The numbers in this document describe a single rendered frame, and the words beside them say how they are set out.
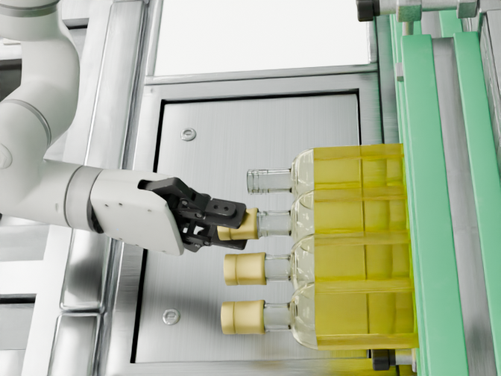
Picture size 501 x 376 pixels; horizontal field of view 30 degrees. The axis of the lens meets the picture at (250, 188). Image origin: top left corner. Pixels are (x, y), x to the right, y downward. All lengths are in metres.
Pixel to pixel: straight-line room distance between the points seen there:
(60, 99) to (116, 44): 0.35
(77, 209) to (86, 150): 0.27
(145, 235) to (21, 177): 0.15
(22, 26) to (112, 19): 0.52
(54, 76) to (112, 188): 0.16
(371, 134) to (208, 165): 0.22
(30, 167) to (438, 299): 0.48
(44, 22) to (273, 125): 0.42
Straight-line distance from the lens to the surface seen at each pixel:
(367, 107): 1.29
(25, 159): 1.06
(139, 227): 1.05
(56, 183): 1.08
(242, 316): 0.96
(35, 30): 0.99
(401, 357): 1.00
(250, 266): 0.99
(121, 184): 1.04
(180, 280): 1.16
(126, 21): 1.48
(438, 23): 1.17
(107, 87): 1.39
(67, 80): 1.11
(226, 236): 1.03
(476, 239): 0.86
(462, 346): 0.81
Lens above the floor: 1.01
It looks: 7 degrees up
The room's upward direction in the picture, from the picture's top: 92 degrees counter-clockwise
